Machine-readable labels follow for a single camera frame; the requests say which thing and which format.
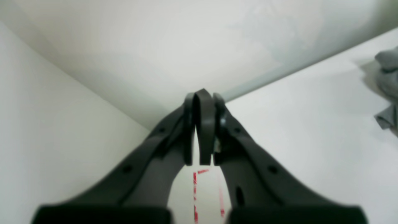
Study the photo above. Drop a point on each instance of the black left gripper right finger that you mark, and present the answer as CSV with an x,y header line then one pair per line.
x,y
261,190

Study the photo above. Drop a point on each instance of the grey T-shirt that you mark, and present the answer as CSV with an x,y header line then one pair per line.
x,y
387,83

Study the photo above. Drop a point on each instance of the red tape rectangle marking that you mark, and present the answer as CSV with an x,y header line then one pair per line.
x,y
208,197

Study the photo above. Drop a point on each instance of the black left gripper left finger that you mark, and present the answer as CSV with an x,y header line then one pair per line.
x,y
137,190

